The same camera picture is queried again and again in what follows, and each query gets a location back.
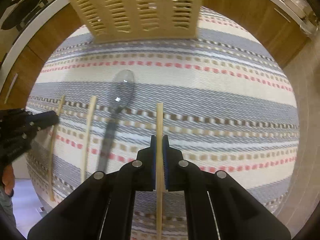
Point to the wooden chopstick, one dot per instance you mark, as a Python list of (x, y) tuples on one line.
[(50, 163), (159, 169), (89, 118)]

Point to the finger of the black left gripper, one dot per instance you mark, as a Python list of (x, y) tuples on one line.
[(44, 120)]

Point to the beige plastic utensil basket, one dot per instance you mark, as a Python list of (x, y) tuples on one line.
[(128, 20)]

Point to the black wok with lid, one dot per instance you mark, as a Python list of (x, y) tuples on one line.
[(22, 13)]

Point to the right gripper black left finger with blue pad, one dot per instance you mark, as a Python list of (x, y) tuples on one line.
[(102, 206)]

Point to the clear spoon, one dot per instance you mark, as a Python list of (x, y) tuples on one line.
[(123, 85)]

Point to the striped woven table mat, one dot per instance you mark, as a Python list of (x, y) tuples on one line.
[(227, 106)]

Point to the person's left hand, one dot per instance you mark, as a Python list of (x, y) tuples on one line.
[(8, 179)]

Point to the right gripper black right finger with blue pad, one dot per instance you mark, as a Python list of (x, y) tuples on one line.
[(217, 206)]

